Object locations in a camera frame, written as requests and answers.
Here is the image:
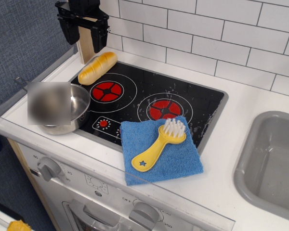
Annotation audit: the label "yellow brush white bristles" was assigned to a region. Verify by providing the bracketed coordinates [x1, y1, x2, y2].
[131, 118, 186, 172]

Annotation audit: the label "wooden upright post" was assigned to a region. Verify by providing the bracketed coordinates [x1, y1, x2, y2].
[77, 27, 95, 64]

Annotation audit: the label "grey sink basin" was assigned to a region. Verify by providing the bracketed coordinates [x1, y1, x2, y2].
[234, 111, 289, 220]

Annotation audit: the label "grey left oven knob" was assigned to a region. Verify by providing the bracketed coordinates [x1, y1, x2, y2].
[37, 157, 61, 182]

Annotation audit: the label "grey oven knob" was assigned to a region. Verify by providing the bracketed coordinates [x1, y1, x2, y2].
[37, 157, 61, 182]
[129, 202, 159, 231]

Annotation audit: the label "steel pot with handle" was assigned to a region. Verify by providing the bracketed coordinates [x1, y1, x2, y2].
[14, 77, 91, 135]

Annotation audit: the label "grey right oven knob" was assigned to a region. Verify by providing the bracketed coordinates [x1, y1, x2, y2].
[129, 202, 159, 231]

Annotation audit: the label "oven door with handle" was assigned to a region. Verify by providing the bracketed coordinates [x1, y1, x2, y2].
[62, 199, 145, 231]

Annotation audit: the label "black toy stovetop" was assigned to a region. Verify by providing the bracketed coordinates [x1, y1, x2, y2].
[76, 62, 229, 153]

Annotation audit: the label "toy bread loaf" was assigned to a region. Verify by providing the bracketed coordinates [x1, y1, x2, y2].
[78, 52, 118, 86]

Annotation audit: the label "blue microfiber cloth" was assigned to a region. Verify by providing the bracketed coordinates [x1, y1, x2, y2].
[120, 115, 204, 186]

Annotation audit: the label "yellow object at corner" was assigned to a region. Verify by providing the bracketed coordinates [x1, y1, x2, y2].
[7, 220, 32, 231]

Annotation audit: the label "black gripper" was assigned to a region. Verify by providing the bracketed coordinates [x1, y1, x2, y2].
[55, 0, 109, 53]

